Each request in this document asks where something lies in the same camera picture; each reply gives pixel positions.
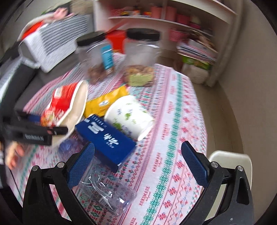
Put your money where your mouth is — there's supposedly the patterned pink tablecloth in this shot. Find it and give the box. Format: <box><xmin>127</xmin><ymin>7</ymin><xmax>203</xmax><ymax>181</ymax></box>
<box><xmin>8</xmin><ymin>53</ymin><xmax>207</xmax><ymax>224</ymax></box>

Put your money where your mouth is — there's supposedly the pink plush toy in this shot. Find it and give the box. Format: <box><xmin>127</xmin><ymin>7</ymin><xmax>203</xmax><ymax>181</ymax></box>
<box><xmin>53</xmin><ymin>7</ymin><xmax>75</xmax><ymax>21</ymax></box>

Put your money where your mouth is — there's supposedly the operator hand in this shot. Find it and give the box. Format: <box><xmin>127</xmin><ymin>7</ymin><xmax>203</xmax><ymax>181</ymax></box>
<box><xmin>5</xmin><ymin>141</ymin><xmax>25</xmax><ymax>170</ymax></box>

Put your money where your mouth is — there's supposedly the pink basket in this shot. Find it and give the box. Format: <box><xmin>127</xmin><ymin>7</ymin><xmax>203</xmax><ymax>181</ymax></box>
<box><xmin>169</xmin><ymin>29</ymin><xmax>187</xmax><ymax>42</ymax></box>

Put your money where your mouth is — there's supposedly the red gift box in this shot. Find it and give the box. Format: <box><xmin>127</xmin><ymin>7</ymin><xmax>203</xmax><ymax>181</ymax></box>
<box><xmin>106</xmin><ymin>30</ymin><xmax>126</xmax><ymax>53</ymax></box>

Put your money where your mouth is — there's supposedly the white sack bag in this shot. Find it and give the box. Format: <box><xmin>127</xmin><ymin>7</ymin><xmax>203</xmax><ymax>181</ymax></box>
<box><xmin>181</xmin><ymin>63</ymin><xmax>209</xmax><ymax>84</ymax></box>

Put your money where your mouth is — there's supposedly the white paper cup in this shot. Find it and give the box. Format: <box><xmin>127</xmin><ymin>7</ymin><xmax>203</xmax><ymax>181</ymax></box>
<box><xmin>104</xmin><ymin>95</ymin><xmax>154</xmax><ymax>142</ymax></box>

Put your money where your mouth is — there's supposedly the white trash bin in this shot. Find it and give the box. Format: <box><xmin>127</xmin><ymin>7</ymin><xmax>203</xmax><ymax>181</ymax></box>
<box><xmin>205</xmin><ymin>150</ymin><xmax>253</xmax><ymax>220</ymax></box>

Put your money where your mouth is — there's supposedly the nut jar with blue label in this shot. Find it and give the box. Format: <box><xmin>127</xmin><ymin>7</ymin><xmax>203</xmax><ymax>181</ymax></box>
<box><xmin>75</xmin><ymin>31</ymin><xmax>114</xmax><ymax>84</ymax></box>

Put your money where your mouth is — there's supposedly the pink cup holder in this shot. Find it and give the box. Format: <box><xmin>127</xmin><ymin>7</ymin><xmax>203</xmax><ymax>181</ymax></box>
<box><xmin>151</xmin><ymin>6</ymin><xmax>162</xmax><ymax>19</ymax></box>
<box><xmin>165</xmin><ymin>6</ymin><xmax>177</xmax><ymax>22</ymax></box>

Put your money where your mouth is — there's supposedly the red instant noodle bowl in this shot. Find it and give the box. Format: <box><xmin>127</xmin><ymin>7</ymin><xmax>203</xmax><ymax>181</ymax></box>
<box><xmin>40</xmin><ymin>80</ymin><xmax>88</xmax><ymax>147</ymax></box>

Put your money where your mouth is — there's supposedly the snack jar with green packet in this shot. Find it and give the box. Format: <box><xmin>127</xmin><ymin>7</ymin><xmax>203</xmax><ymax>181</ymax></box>
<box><xmin>123</xmin><ymin>28</ymin><xmax>160</xmax><ymax>87</ymax></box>

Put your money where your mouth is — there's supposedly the yellow snack wrapper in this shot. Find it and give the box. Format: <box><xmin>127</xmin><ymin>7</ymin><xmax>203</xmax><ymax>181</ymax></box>
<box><xmin>84</xmin><ymin>85</ymin><xmax>129</xmax><ymax>118</ymax></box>

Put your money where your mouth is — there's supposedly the crushed clear plastic bottle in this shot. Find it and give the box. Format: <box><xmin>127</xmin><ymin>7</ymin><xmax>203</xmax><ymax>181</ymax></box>
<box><xmin>58</xmin><ymin>138</ymin><xmax>137</xmax><ymax>216</ymax></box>

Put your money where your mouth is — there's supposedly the white bookshelf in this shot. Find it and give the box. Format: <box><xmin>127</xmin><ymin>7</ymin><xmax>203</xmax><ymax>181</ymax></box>
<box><xmin>93</xmin><ymin>1</ymin><xmax>243</xmax><ymax>87</ymax></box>

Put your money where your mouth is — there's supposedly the blue tissue box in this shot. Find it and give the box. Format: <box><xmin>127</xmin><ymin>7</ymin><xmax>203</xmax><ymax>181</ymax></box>
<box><xmin>75</xmin><ymin>114</ymin><xmax>136</xmax><ymax>173</ymax></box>

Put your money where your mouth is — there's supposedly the grey white quilted cover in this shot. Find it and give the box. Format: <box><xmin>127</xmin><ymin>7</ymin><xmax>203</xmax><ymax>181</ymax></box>
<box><xmin>18</xmin><ymin>15</ymin><xmax>93</xmax><ymax>73</ymax></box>

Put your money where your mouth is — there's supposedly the grey sofa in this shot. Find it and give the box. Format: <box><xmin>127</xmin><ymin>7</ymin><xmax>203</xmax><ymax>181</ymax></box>
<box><xmin>1</xmin><ymin>42</ymin><xmax>78</xmax><ymax>113</ymax></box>

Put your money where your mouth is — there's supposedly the orange cushion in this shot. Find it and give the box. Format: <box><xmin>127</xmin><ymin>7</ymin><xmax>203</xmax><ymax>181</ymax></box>
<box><xmin>20</xmin><ymin>21</ymin><xmax>44</xmax><ymax>40</ymax></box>

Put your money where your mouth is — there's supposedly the stack of books and papers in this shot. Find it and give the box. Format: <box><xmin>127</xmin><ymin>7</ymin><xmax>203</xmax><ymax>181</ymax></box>
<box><xmin>177</xmin><ymin>38</ymin><xmax>218</xmax><ymax>64</ymax></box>

